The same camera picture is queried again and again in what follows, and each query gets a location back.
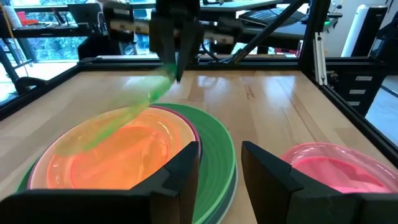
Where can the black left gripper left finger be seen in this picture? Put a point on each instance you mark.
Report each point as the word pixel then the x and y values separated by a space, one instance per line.
pixel 174 193

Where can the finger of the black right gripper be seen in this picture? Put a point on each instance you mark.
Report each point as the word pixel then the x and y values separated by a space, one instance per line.
pixel 168 40
pixel 186 43

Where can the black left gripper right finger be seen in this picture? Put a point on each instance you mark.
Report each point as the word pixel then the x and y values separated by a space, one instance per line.
pixel 273 196

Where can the small clear green plate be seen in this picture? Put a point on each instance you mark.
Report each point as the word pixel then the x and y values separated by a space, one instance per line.
pixel 158 88

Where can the large dark teal plate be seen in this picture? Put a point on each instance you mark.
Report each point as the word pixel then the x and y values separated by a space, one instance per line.
pixel 224 208

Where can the small clear orange plate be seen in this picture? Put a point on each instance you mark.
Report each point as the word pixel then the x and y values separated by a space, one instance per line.
pixel 130 165

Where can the large green plastic plate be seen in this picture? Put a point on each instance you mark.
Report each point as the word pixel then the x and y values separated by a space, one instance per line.
pixel 217 149

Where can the small peach plastic plate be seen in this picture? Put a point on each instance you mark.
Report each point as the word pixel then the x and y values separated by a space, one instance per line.
pixel 186 129

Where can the large pale grey plate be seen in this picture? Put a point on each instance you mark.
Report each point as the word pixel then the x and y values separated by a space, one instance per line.
pixel 232 196

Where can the small clear pink plate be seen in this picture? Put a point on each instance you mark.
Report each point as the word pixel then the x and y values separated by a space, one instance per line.
pixel 326 169

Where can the black laptop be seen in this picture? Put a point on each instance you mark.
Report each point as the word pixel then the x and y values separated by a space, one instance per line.
pixel 267 16

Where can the black drawer cabinet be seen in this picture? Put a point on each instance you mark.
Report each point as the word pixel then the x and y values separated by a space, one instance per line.
pixel 357 90

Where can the red box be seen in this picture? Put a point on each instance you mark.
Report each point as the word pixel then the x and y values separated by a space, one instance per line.
pixel 26 18

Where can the black aluminium table frame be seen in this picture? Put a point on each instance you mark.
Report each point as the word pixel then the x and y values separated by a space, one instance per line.
pixel 248 63

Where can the silver aluminium bracket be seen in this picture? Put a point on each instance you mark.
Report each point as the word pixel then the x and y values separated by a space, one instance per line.
pixel 320 59

